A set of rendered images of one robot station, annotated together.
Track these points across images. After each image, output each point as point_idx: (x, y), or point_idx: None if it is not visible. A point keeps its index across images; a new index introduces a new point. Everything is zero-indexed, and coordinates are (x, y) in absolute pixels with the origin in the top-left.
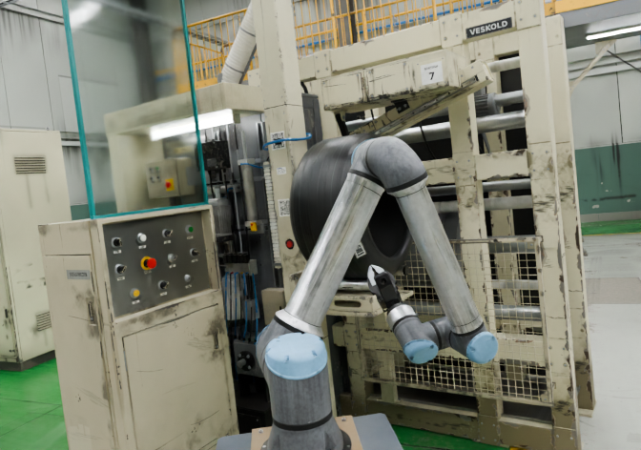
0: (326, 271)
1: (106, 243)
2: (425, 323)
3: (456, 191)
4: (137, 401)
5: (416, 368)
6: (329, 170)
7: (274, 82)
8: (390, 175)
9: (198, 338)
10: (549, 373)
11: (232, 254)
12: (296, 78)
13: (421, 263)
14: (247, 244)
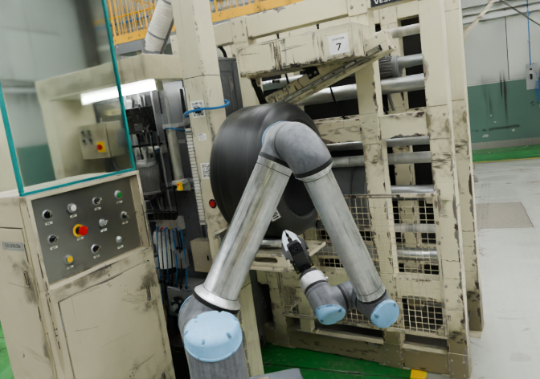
0: (240, 250)
1: (37, 217)
2: (334, 287)
3: (363, 148)
4: (76, 357)
5: None
6: (244, 140)
7: (191, 54)
8: (297, 163)
9: (132, 294)
10: (445, 311)
11: (161, 211)
12: (212, 49)
13: None
14: (175, 201)
